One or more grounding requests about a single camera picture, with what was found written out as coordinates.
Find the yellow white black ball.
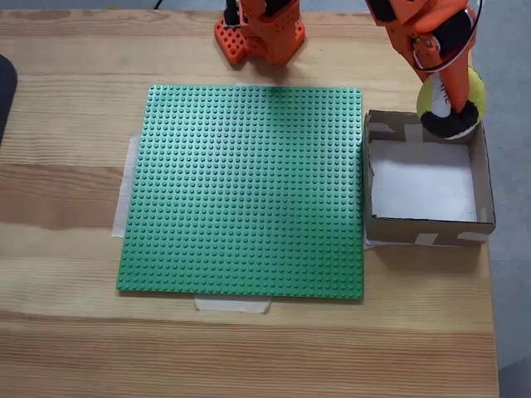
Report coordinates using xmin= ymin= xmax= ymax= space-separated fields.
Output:
xmin=416 ymin=68 xmax=487 ymax=142

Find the brown cardboard box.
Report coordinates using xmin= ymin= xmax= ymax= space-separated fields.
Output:
xmin=363 ymin=109 xmax=498 ymax=249

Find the white paper sheet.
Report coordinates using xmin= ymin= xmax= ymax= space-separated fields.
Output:
xmin=368 ymin=139 xmax=479 ymax=223

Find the green studded baseplate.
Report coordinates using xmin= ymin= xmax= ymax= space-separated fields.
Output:
xmin=115 ymin=85 xmax=366 ymax=302

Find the black rounded object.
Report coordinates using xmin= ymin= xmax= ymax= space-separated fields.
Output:
xmin=0 ymin=53 xmax=20 ymax=146

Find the red white black servo wire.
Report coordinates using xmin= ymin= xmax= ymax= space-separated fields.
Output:
xmin=414 ymin=0 xmax=485 ymax=74

